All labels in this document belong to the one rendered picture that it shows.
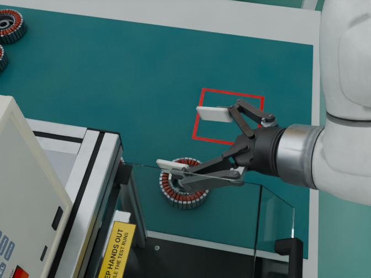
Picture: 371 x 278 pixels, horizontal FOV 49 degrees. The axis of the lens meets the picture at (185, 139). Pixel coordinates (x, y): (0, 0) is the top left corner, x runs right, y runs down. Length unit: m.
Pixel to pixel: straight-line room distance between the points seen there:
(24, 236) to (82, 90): 0.72
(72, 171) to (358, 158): 0.35
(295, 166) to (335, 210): 1.24
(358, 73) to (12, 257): 0.38
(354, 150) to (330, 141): 0.03
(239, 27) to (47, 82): 0.56
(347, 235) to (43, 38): 1.32
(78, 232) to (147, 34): 0.81
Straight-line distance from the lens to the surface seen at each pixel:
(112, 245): 0.54
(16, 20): 1.29
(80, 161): 0.54
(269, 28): 1.25
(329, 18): 0.49
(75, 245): 0.50
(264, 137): 0.61
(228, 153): 0.64
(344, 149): 0.53
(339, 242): 1.76
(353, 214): 1.83
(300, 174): 0.58
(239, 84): 1.09
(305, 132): 0.58
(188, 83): 1.08
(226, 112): 0.74
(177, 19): 1.26
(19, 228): 0.41
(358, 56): 0.47
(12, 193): 0.38
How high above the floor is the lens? 1.57
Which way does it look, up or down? 57 degrees down
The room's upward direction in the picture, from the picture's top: straight up
